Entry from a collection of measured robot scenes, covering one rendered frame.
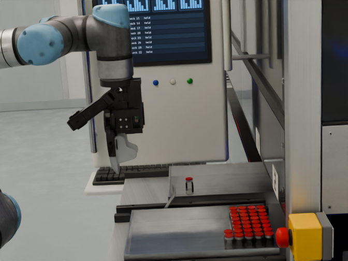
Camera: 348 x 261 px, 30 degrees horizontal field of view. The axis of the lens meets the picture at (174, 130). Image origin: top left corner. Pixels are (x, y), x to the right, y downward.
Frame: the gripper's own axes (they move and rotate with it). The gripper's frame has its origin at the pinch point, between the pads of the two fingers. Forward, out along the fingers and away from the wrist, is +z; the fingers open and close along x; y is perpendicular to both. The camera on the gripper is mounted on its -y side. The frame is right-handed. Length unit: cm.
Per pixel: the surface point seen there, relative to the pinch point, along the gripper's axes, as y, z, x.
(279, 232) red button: 33.8, 8.6, -18.5
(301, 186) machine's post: 39.2, 1.8, -12.0
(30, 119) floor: -150, 109, 498
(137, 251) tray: 3.5, 21.4, 2.3
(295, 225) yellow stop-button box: 36.7, 6.6, -19.8
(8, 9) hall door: -171, 1, 540
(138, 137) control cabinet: -3, 18, 89
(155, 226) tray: 7.0, 21.4, 16.5
